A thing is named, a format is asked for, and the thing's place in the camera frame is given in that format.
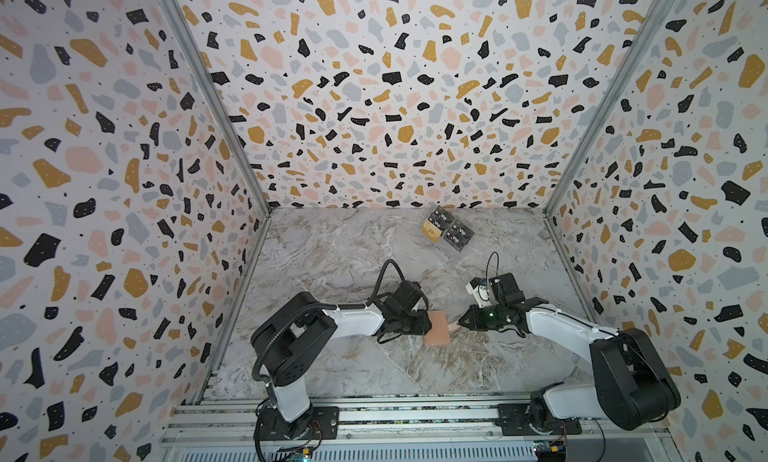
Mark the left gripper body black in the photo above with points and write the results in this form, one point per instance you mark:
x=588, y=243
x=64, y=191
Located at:
x=414, y=322

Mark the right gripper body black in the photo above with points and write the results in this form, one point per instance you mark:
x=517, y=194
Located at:
x=477, y=317

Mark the tan leather card holder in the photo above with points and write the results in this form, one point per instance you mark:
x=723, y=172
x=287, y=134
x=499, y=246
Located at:
x=439, y=334

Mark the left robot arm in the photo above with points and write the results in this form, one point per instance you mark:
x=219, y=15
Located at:
x=289, y=342

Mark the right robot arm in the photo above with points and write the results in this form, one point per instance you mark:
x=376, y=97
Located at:
x=631, y=385

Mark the black VIP card right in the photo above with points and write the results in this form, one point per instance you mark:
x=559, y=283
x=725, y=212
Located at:
x=458, y=235

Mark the black vip card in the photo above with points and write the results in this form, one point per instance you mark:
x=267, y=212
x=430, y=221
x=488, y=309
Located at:
x=458, y=235
x=441, y=218

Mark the gold VIP card left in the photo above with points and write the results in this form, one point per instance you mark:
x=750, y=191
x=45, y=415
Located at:
x=431, y=231

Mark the clear acrylic card display stand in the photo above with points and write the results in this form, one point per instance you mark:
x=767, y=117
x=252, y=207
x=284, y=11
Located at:
x=442, y=243

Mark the black VIP card left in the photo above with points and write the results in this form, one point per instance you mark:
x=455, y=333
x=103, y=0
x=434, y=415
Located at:
x=441, y=218

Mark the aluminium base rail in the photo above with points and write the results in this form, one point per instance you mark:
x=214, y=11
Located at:
x=410, y=428

